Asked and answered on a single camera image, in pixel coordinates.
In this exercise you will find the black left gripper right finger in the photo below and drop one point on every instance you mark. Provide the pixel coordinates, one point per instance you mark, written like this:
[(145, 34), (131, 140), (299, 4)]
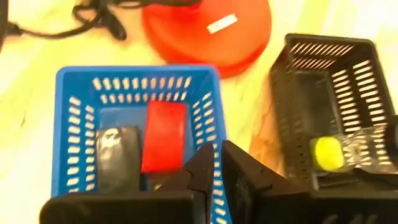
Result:
[(258, 193)]

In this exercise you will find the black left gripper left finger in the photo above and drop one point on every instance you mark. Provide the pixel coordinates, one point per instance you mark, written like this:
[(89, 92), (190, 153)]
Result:
[(186, 186)]

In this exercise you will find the red rectangular case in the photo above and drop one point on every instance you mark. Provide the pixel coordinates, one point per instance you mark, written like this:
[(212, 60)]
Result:
[(164, 137)]

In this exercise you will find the black glossy-topped rectangular case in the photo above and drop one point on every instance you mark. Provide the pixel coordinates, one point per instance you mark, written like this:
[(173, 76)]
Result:
[(118, 161)]

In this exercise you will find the small hourglass yellow-green sand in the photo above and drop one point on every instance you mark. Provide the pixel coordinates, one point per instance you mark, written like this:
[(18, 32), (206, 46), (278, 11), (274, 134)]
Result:
[(326, 154)]

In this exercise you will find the black plastic basket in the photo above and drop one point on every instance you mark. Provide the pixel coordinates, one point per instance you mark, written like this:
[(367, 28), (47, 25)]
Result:
[(314, 93)]

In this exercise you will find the blue plastic basket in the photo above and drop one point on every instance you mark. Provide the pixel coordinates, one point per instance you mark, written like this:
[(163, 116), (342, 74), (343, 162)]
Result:
[(62, 124)]

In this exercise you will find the red desk lamp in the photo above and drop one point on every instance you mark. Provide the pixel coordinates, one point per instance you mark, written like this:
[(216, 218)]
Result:
[(202, 46)]

